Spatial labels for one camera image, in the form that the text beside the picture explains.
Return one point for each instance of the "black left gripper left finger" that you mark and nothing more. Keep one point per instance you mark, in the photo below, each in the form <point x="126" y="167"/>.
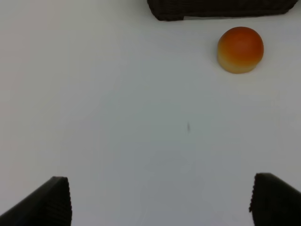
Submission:
<point x="48" y="205"/>

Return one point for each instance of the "orange round bread bun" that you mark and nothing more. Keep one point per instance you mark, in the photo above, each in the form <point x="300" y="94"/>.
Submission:
<point x="239" y="50"/>

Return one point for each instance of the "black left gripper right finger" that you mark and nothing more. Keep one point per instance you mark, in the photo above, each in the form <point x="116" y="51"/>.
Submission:
<point x="274" y="202"/>

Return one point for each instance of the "dark brown wicker basket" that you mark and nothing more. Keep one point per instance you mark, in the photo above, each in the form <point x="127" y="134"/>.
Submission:
<point x="177" y="10"/>

